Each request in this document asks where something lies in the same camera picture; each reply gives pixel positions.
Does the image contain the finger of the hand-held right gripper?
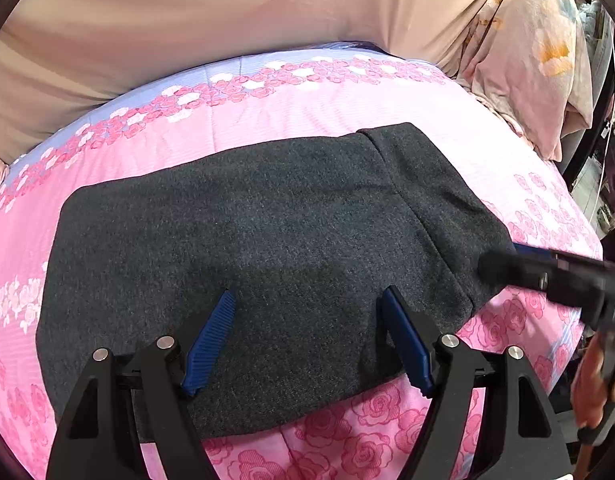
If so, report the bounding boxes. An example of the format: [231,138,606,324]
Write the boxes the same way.
[477,249,552,295]
[512,241,611,273]

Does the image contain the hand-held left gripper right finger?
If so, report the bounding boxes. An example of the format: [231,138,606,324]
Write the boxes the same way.
[378,286,574,480]

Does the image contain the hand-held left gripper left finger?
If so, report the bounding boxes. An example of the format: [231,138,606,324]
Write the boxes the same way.
[45,289,237,480]

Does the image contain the dark grey pants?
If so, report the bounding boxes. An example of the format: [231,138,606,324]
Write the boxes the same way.
[36,122,518,445]

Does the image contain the person's right hand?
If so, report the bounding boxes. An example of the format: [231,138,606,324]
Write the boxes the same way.
[571,332,614,432]

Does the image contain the pale pink floral quilt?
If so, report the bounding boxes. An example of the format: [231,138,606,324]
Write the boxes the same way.
[455,0,595,161]

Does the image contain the pink rose print bed sheet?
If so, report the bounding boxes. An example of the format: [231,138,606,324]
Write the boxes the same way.
[0,42,605,480]

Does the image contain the dark metal rack post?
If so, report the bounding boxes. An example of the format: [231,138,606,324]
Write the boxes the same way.
[557,25,615,186]

